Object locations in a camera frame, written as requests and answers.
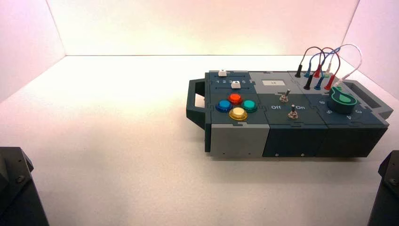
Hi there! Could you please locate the red jumper cable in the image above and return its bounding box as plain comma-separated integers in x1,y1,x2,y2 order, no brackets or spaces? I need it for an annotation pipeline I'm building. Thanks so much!
313,47,341,91

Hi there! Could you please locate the dark teal grey control box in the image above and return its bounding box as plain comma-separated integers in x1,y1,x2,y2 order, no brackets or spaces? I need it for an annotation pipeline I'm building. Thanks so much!
186,70,394,158

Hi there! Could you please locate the green rotary dial knob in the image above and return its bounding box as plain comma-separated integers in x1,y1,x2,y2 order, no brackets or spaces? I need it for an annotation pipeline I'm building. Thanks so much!
327,86,358,115

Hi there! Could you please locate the blue round push button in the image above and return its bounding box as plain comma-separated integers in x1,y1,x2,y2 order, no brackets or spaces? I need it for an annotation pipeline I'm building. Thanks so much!
215,99,233,113

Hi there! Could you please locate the blue jumper cable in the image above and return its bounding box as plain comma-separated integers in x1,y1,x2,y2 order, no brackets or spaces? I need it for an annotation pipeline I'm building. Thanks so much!
304,47,342,91

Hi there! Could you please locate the green round push button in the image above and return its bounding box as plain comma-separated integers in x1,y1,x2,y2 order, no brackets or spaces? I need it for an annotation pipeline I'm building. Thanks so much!
241,99,258,113

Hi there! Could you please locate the yellow round push button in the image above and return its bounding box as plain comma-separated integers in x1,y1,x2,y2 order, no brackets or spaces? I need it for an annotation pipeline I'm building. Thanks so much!
229,107,249,121

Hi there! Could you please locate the black jumper cable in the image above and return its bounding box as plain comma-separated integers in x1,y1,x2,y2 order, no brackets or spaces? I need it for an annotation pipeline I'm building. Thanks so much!
294,47,326,91

